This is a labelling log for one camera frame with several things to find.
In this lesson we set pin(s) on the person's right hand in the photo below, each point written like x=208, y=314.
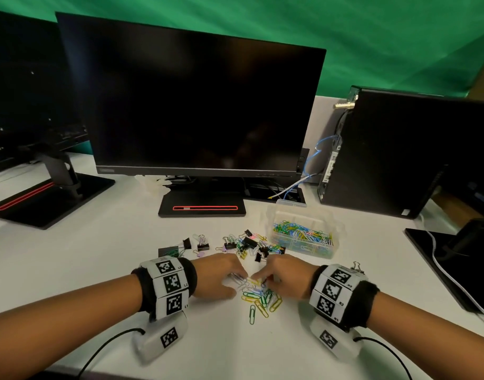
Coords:
x=291, y=275

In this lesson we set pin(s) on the person's left hand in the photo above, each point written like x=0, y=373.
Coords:
x=212, y=275

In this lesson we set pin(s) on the person's right fingers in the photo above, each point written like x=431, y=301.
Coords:
x=265, y=275

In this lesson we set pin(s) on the person's left thumb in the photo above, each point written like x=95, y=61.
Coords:
x=225, y=292

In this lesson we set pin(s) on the silver paper clip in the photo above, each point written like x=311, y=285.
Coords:
x=238, y=279

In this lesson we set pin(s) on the person's right forearm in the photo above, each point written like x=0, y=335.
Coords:
x=431, y=332

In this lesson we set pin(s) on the person's left forearm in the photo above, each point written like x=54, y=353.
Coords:
x=67, y=316

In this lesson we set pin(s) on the loose pile of paper clips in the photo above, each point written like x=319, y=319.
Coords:
x=261, y=302

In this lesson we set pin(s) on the scatter of binder clips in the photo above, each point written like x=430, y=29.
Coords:
x=248, y=242

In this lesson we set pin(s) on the heap of boxed paper clips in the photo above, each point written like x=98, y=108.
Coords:
x=303, y=235

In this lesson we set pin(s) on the left wristband with marker tiles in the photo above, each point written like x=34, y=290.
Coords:
x=168, y=286

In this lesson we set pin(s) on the wristband with marker tiles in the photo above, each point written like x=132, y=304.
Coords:
x=337, y=296
x=168, y=286

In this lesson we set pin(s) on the large flat black binder clip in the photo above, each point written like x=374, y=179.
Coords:
x=170, y=251

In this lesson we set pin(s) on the clear plastic storage box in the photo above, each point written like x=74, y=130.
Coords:
x=301, y=211

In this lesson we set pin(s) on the right wristband with marker tiles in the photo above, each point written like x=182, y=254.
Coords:
x=337, y=296

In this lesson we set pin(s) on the black monitor base red outline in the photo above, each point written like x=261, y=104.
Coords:
x=202, y=203

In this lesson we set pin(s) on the black desktop computer tower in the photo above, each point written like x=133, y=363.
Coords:
x=400, y=154

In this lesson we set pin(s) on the large black computer monitor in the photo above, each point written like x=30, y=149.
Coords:
x=194, y=102

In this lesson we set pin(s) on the black monitor stand red stripe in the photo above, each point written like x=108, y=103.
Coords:
x=64, y=193

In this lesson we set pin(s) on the plain black monitor stand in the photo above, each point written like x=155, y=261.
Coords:
x=455, y=257

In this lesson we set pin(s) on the green backdrop cloth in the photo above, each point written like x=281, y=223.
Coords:
x=344, y=39

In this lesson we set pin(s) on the black side computer monitor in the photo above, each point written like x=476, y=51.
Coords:
x=24, y=87

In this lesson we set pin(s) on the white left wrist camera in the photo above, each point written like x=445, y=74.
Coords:
x=162, y=338

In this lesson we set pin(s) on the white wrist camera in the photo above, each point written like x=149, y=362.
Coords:
x=333, y=338
x=162, y=338

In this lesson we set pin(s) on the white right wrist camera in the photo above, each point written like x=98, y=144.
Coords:
x=333, y=338

